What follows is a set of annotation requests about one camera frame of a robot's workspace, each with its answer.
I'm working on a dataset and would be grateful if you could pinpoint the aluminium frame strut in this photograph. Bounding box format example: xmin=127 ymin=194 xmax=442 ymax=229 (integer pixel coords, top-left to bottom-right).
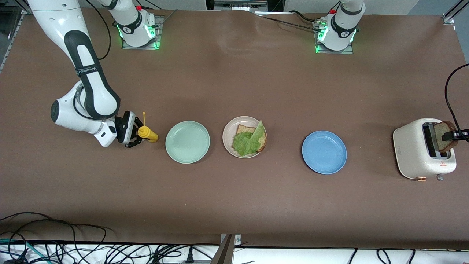
xmin=442 ymin=0 xmax=469 ymax=25
xmin=0 ymin=7 xmax=32 ymax=73

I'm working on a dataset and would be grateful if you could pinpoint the black cable tangle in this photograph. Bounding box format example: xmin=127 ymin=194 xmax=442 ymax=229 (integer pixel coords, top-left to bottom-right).
xmin=0 ymin=212 xmax=220 ymax=264

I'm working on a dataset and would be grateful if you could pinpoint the aluminium frame with black box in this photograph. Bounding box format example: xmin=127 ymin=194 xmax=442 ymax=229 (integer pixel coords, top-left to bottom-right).
xmin=205 ymin=0 xmax=284 ymax=12

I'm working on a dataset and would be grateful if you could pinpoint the green lettuce leaf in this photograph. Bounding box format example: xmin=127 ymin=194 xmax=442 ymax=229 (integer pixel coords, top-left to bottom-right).
xmin=233 ymin=120 xmax=265 ymax=156

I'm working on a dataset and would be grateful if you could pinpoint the grey metal table bracket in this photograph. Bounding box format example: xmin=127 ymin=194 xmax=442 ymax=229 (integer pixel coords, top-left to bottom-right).
xmin=215 ymin=234 xmax=242 ymax=264

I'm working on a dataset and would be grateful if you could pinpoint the white two-slot toaster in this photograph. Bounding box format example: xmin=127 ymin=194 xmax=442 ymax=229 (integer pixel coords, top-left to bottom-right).
xmin=393 ymin=118 xmax=457 ymax=182

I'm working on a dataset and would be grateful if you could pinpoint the brown table cover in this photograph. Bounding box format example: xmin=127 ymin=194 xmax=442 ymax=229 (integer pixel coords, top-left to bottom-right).
xmin=0 ymin=7 xmax=469 ymax=250

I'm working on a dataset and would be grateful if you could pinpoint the brown bread slice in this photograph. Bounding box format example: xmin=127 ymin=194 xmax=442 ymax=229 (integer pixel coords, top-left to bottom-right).
xmin=433 ymin=121 xmax=459 ymax=153
xmin=236 ymin=125 xmax=267 ymax=153

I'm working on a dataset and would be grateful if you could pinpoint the yellow mustard squeeze bottle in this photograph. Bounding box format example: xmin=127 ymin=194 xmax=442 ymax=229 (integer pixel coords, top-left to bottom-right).
xmin=138 ymin=112 xmax=159 ymax=143

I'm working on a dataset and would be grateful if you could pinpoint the beige plate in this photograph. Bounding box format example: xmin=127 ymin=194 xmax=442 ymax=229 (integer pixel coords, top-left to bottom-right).
xmin=222 ymin=116 xmax=267 ymax=159

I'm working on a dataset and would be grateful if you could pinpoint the mint green plate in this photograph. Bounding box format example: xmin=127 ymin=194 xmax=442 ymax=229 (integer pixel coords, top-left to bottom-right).
xmin=165 ymin=121 xmax=211 ymax=164

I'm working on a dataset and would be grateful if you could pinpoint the blue plate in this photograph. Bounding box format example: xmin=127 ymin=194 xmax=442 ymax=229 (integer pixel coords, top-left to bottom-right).
xmin=302 ymin=131 xmax=347 ymax=175

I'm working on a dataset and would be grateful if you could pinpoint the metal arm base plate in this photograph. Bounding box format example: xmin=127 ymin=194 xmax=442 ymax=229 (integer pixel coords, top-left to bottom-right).
xmin=122 ymin=15 xmax=164 ymax=50
xmin=314 ymin=20 xmax=354 ymax=55

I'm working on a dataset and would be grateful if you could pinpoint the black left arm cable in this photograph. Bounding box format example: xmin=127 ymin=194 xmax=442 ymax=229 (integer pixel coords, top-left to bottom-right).
xmin=445 ymin=64 xmax=469 ymax=129

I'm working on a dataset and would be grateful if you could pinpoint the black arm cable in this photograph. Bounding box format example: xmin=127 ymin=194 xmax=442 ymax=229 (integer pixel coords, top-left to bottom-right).
xmin=445 ymin=64 xmax=469 ymax=129
xmin=73 ymin=0 xmax=112 ymax=120

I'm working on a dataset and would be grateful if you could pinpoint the teal cable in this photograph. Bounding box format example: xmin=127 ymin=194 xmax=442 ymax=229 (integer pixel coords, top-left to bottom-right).
xmin=0 ymin=238 xmax=50 ymax=264

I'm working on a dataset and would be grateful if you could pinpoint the black corrugated base cable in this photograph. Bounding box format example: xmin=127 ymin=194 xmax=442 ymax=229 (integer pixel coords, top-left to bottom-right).
xmin=253 ymin=10 xmax=325 ymax=32

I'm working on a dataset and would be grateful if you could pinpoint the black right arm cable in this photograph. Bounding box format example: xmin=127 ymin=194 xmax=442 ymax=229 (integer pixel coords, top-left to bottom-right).
xmin=73 ymin=0 xmax=112 ymax=120

